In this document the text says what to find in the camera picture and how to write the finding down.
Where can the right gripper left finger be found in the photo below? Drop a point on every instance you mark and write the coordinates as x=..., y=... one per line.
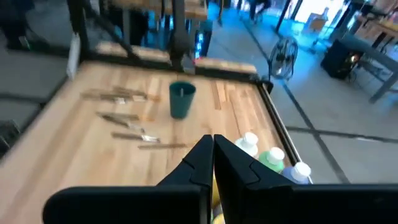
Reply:
x=140, y=202

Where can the dark paintbrush with yellow end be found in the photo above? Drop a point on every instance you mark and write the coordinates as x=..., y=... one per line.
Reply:
x=118, y=115

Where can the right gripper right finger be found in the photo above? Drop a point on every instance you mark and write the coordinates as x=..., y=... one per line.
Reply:
x=280, y=202

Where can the thin dark paintbrush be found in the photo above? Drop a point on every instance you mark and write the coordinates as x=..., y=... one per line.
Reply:
x=121, y=99
x=124, y=124

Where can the dark green cup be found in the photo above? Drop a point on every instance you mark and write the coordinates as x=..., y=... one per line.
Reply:
x=182, y=105

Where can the large green paint bottle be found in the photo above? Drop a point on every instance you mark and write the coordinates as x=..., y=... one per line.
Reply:
x=273, y=158

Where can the grey side table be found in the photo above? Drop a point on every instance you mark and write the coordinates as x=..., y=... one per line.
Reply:
x=373, y=59

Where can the large bright yellow paint bottle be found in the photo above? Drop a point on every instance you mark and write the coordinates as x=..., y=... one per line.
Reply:
x=217, y=199

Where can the black floor fan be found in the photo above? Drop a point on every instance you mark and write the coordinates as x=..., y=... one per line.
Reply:
x=283, y=59

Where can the black box with orange light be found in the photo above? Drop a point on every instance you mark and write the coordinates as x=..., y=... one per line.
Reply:
x=340, y=59

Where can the large white paint bottle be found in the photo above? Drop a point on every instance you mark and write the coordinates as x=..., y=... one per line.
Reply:
x=248, y=143

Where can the large purple paint bottle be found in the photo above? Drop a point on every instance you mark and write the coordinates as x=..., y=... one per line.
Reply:
x=298, y=174

